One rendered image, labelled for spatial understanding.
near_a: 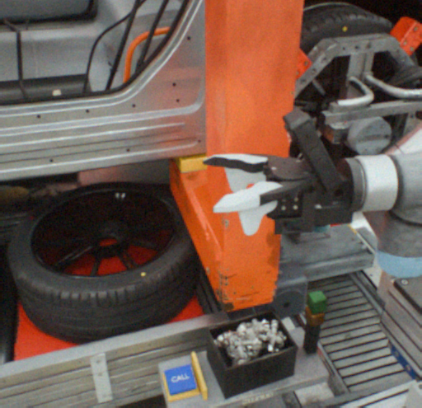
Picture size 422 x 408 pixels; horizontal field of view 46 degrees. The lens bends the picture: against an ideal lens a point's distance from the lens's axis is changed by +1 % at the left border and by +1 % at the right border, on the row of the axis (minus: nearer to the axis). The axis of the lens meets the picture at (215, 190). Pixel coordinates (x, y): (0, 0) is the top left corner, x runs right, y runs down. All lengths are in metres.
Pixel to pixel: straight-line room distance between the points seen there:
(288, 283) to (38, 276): 0.81
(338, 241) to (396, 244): 1.46
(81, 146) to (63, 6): 1.74
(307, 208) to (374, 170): 0.10
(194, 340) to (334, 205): 1.01
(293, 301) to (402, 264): 1.01
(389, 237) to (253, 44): 0.49
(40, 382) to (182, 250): 0.57
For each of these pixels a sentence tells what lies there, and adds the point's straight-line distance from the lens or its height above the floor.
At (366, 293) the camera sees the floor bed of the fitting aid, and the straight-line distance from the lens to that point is 2.22.
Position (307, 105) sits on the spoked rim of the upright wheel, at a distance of 1.78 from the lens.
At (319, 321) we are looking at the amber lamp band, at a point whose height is 0.59.
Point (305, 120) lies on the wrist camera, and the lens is 0.60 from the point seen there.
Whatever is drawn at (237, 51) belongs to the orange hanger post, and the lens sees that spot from 1.02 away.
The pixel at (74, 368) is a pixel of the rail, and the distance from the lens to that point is 1.59.
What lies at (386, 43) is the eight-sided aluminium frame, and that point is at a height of 1.11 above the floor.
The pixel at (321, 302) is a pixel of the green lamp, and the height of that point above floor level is 0.65.
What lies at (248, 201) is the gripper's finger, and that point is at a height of 1.25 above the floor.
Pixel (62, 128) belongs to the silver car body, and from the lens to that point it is 1.59.
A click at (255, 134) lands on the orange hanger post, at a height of 1.08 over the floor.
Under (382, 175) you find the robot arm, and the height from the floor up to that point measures 1.24.
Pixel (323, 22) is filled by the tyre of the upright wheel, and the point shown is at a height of 1.16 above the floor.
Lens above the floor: 1.57
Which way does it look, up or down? 33 degrees down
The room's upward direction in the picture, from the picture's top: straight up
